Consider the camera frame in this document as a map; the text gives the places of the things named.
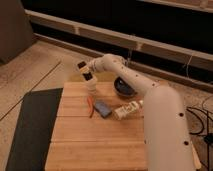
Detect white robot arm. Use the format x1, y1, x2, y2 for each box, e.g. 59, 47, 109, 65
77, 54, 196, 171

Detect orange red pen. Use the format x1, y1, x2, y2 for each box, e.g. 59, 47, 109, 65
87, 96, 94, 118

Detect dark blue bowl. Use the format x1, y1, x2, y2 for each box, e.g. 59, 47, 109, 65
114, 77, 137, 97

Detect blue sponge block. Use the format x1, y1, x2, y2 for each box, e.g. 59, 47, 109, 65
94, 100, 112, 118

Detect white tube bottle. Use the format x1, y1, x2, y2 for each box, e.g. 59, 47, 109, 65
114, 100, 143, 120

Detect dark cabinet corner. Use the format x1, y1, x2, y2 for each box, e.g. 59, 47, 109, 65
0, 0, 36, 63

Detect black floor mat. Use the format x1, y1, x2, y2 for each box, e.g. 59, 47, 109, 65
5, 88, 62, 171

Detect long wooden wall rail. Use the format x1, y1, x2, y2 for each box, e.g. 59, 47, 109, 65
25, 10, 213, 71

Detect black cables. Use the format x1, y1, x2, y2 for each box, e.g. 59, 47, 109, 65
185, 94, 213, 171

